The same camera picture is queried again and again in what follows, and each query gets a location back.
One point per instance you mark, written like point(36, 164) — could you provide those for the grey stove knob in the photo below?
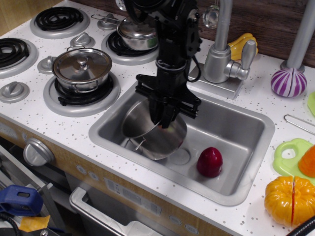
point(108, 22)
point(45, 65)
point(14, 92)
point(83, 40)

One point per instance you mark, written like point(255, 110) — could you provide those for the stove burner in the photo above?
point(113, 45)
point(59, 23)
point(70, 104)
point(16, 56)

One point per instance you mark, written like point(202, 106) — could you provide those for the front left stove burner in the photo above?
point(16, 56)

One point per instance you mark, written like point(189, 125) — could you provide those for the yellow toy banana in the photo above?
point(237, 45)

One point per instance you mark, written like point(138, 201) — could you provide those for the front right stove burner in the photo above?
point(70, 104)

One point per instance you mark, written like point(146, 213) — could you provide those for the silver toy faucet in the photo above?
point(220, 74)

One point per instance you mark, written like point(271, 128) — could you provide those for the back left stove burner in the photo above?
point(59, 23)

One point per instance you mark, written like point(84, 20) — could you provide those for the grey oven door handle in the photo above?
point(134, 228)

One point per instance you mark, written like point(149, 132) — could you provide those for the lidded steel pot front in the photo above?
point(82, 70)

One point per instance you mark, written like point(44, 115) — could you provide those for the grey stove knob centre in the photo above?
point(83, 40)

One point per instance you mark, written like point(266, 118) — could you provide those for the grey stove knob front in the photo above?
point(14, 92)

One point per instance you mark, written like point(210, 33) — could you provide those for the lidded steel pot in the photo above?
point(138, 36)
point(82, 70)

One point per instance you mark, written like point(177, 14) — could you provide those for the green toy piece right edge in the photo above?
point(311, 103)

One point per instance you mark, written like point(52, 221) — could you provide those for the purple white toy onion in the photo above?
point(288, 82)

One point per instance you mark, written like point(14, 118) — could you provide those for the grey toy sink basin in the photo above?
point(240, 135)

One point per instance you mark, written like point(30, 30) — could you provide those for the back right stove burner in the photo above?
point(113, 45)

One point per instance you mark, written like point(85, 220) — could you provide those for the grey support pole right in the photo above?
point(302, 39)

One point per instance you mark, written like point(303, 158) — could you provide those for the metal wire utensil handle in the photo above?
point(300, 123)

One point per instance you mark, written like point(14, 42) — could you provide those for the yellow tape piece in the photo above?
point(33, 223)

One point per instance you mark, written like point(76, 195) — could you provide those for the hanging perforated strainer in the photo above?
point(120, 4)

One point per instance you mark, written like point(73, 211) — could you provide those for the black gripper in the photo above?
point(168, 94)

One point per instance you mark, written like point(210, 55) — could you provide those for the grey oven dial knob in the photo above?
point(36, 153)

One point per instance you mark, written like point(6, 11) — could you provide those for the orange toy carrot piece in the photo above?
point(307, 163)

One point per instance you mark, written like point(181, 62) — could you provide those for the grey stove knob left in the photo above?
point(45, 65)

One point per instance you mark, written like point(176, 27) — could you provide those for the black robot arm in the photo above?
point(178, 37)

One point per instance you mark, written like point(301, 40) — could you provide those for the red toy pepper half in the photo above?
point(210, 162)

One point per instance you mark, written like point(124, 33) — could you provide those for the hanging clear ladle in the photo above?
point(211, 15)

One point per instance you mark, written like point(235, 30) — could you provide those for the light green toy plate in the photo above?
point(287, 155)

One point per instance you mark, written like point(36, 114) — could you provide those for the orange toy pumpkin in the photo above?
point(290, 201)

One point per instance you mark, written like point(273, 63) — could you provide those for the grey stove knob back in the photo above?
point(108, 22)

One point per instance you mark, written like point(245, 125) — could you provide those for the lidded steel pot back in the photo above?
point(138, 36)

